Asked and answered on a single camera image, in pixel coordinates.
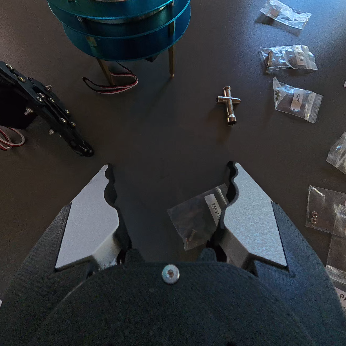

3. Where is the small clear plastic bag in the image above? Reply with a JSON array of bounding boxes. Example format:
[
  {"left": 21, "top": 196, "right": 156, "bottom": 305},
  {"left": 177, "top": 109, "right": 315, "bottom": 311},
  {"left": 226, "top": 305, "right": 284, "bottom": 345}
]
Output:
[
  {"left": 259, "top": 45, "right": 318, "bottom": 73},
  {"left": 326, "top": 266, "right": 346, "bottom": 310},
  {"left": 260, "top": 0, "right": 312, "bottom": 36},
  {"left": 326, "top": 204, "right": 346, "bottom": 273},
  {"left": 272, "top": 77, "right": 323, "bottom": 124},
  {"left": 305, "top": 185, "right": 346, "bottom": 234},
  {"left": 326, "top": 132, "right": 346, "bottom": 175},
  {"left": 167, "top": 184, "right": 229, "bottom": 251}
]

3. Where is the black robot claw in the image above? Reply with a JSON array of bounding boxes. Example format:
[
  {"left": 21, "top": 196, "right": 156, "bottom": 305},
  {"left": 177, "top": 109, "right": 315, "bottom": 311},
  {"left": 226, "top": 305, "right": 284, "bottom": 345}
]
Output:
[{"left": 0, "top": 60, "right": 94, "bottom": 157}]

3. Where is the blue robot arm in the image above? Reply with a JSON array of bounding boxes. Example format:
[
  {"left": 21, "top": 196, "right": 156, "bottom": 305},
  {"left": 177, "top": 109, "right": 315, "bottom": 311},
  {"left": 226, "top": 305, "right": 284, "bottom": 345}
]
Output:
[{"left": 46, "top": 0, "right": 191, "bottom": 84}]

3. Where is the red white servo cable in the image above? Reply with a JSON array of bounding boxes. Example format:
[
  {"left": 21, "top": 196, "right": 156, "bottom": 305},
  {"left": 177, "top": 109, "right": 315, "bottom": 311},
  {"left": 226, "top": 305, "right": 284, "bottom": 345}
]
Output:
[
  {"left": 82, "top": 61, "right": 139, "bottom": 95},
  {"left": 0, "top": 127, "right": 25, "bottom": 151}
]

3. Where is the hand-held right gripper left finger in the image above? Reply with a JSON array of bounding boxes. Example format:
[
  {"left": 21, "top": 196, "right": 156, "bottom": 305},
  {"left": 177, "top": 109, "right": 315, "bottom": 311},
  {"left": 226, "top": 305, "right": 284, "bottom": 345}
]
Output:
[{"left": 55, "top": 163, "right": 133, "bottom": 271}]

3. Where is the dark brown desk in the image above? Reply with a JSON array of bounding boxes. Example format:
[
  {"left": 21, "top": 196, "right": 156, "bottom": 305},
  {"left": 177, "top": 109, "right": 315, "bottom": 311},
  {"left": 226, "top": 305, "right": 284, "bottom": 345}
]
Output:
[{"left": 0, "top": 0, "right": 346, "bottom": 298}]

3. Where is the silver cross wrench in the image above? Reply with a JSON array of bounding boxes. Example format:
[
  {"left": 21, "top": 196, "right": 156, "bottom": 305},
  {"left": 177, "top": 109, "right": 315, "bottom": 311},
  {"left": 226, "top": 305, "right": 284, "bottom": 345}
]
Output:
[{"left": 216, "top": 86, "right": 241, "bottom": 127}]

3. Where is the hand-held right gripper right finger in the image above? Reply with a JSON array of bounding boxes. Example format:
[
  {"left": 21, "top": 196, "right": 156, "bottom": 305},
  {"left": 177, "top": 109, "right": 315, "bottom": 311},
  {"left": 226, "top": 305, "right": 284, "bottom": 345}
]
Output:
[{"left": 207, "top": 161, "right": 288, "bottom": 269}]

